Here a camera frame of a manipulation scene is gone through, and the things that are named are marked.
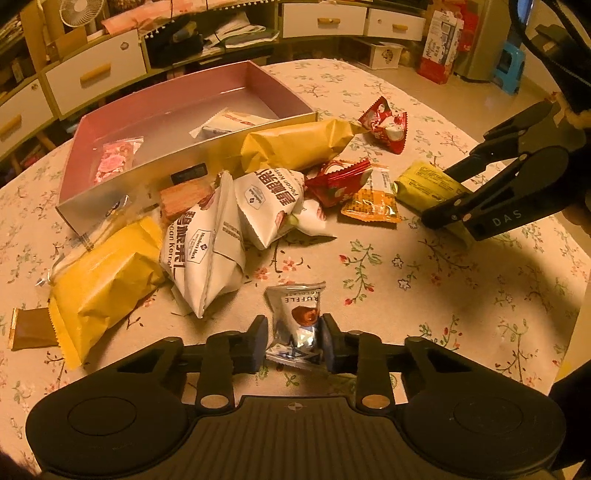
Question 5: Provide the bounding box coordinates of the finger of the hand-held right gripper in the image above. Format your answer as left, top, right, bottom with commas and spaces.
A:
421, 153, 533, 230
442, 100, 563, 184

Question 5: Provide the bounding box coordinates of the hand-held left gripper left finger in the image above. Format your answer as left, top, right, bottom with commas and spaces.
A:
115, 315, 269, 414

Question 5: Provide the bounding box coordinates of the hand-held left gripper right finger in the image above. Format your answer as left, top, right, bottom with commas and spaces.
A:
320, 313, 468, 411

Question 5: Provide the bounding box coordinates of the silver chocolate truffle packet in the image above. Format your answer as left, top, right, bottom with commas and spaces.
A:
264, 281, 328, 370

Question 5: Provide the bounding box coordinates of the small yellow snack packet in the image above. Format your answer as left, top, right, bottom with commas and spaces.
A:
393, 161, 476, 245

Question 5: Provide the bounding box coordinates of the white pecan snack packet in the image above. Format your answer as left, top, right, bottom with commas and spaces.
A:
159, 171, 245, 319
233, 168, 338, 250

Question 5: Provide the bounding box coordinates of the orange and white snack packet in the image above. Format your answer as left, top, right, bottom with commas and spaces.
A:
341, 167, 402, 224

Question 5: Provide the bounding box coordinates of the red and white snack packet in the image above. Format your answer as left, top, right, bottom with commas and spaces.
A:
359, 96, 409, 155

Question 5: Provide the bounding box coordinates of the red foil candy packet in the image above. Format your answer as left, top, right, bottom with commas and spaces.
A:
305, 159, 374, 208

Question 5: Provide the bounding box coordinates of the clear waffle biscuit packet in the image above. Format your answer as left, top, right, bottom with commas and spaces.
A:
159, 178, 215, 224

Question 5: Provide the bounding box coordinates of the large yellow snack packet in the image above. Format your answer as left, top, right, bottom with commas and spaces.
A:
48, 217, 167, 367
240, 119, 370, 174

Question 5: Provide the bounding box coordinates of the clear long bread packet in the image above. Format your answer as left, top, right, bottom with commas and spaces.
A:
44, 194, 155, 289

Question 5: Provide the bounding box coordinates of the gold bar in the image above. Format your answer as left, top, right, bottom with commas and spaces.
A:
8, 308, 58, 352

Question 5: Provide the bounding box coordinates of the pink cardboard box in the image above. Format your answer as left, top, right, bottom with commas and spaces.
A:
55, 60, 319, 232

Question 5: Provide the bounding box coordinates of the blue plastic stool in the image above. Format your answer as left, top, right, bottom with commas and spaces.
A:
492, 41, 527, 95

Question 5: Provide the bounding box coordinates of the red gift bag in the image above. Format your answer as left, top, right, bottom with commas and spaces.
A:
418, 9, 465, 85

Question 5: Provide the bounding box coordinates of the grey refrigerator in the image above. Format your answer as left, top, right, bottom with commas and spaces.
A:
455, 0, 511, 81

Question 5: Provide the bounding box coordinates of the white printed storage box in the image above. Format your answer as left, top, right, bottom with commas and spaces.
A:
367, 41, 402, 70

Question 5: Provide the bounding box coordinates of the small white drawer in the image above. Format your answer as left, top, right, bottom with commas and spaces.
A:
367, 7, 428, 42

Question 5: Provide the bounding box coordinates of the small white snack packet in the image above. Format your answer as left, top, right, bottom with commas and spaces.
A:
189, 108, 278, 139

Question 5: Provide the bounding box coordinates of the pink candy packet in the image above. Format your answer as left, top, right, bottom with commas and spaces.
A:
92, 136, 145, 185

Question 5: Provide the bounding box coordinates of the wide white drawer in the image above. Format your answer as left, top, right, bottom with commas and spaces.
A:
281, 2, 369, 40

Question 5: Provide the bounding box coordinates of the stack of papers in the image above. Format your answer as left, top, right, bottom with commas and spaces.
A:
203, 14, 280, 49

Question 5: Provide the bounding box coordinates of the black bag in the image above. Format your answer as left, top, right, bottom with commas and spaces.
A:
148, 21, 204, 68

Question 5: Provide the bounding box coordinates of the large white drawer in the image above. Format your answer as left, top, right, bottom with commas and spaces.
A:
41, 28, 148, 116

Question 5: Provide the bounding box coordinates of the pink cloth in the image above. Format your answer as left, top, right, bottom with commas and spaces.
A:
100, 7, 171, 35

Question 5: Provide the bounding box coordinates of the white electric fan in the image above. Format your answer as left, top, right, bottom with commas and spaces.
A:
58, 0, 105, 27

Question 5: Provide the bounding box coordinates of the wooden shelf cabinet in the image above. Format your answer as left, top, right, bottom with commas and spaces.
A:
0, 0, 430, 162

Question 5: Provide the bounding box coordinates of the white drawer with yellow handle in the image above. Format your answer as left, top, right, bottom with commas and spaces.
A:
0, 78, 56, 158

